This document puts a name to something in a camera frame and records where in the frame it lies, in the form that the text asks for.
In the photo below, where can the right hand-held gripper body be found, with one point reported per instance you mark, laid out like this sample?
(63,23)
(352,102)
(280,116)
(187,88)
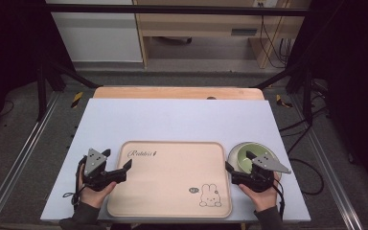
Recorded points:
(268,163)

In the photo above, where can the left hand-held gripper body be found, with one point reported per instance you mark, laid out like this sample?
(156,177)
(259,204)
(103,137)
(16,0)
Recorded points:
(93,162)

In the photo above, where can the green bowl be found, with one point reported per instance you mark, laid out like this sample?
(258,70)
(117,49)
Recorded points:
(241,159)

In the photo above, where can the beige tray with rabbit print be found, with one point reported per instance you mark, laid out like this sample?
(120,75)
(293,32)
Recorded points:
(169,182)

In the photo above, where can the person's left hand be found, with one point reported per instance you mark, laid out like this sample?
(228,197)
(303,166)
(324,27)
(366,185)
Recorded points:
(93,195)

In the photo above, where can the person's right hand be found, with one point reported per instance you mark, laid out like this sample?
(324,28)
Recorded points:
(263,198)

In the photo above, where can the yellow black tape piece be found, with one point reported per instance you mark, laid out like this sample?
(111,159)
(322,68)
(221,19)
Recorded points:
(280,100)
(76,99)

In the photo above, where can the pale blue table mat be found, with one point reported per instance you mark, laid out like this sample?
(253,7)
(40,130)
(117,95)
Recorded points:
(172,121)

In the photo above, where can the black metal stand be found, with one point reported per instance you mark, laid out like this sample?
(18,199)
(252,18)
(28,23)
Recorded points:
(307,96)
(41,92)

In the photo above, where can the wooden table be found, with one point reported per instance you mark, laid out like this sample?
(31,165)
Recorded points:
(172,92)

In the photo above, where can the white cabinet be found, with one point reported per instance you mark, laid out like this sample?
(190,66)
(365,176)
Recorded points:
(97,36)

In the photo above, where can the black curtain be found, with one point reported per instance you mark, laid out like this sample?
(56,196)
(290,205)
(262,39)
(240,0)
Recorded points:
(357,80)
(6,48)

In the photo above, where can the wooden desk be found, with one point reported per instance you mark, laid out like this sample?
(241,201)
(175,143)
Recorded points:
(204,27)

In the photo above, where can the black crossbar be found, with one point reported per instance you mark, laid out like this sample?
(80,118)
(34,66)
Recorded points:
(172,9)

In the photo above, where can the aluminium floor rail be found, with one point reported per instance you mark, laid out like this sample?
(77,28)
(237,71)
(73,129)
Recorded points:
(330,179)
(17,161)

